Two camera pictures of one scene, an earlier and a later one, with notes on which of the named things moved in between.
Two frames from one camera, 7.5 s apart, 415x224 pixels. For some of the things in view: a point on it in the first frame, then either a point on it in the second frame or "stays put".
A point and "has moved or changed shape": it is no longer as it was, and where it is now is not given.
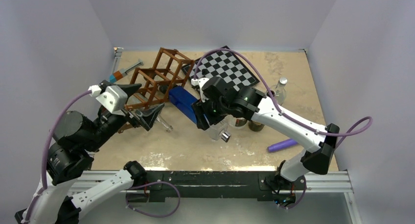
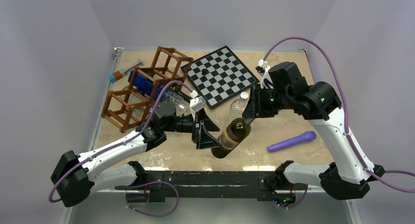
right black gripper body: [214, 111] → [266, 101]
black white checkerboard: [223, 64] stays put
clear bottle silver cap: [238, 123] has moved or changed shape
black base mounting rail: [262, 185] stays put
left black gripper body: [134, 120] → [188, 126]
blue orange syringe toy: [119, 74] stays put
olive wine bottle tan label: [255, 126] → [237, 130]
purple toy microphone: [282, 145] stays put
